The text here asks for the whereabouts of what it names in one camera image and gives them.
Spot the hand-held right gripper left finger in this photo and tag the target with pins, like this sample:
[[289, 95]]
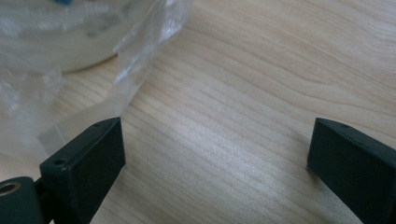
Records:
[[84, 168]]

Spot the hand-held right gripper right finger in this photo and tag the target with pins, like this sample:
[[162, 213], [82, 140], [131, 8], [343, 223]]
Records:
[[355, 161]]

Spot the clear plastic bag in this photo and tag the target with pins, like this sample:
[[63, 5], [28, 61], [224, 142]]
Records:
[[28, 93]]

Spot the white round container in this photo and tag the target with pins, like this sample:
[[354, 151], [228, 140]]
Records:
[[74, 46]]

